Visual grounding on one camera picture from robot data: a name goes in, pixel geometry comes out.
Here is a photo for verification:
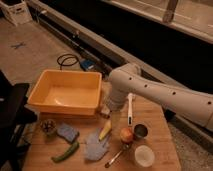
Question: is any yellow banana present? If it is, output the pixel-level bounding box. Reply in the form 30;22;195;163
99;120;111;141

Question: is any light blue cloth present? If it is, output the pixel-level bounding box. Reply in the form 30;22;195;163
84;129;109;161

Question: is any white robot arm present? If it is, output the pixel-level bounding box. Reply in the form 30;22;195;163
106;63;213;132

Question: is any metal cup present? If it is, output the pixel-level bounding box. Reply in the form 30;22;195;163
134;124;148;140

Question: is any white paper cup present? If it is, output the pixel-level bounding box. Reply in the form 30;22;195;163
134;145;155;167

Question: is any black and tan block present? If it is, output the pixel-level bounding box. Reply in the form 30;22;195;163
100;106;111;118

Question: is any blue device on floor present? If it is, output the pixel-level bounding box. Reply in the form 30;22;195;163
80;59;94;71

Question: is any white dish brush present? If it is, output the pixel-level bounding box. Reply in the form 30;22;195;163
128;93;133;126

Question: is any yellow plastic bin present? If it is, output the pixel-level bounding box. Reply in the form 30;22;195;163
28;70;102;116

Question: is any red apple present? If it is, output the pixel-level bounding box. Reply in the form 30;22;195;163
120;128;133;143

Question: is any blue sponge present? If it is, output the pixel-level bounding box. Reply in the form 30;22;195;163
57;123;79;143

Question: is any metal spoon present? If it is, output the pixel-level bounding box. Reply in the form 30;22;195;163
105;144;130;168

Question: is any green cucumber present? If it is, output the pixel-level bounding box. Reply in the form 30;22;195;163
51;142;79;163

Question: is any black stand at left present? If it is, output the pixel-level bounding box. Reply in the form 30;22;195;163
0;70;37;171

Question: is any white cardboard box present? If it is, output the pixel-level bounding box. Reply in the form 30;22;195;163
0;0;32;26

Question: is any black coiled cable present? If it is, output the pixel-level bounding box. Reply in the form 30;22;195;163
56;53;81;71

